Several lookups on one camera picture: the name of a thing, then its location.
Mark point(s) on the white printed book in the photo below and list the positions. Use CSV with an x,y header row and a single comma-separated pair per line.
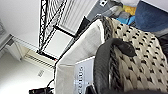
x,y
85,73

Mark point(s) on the grey small toy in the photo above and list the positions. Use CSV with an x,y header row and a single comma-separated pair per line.
x,y
111,11

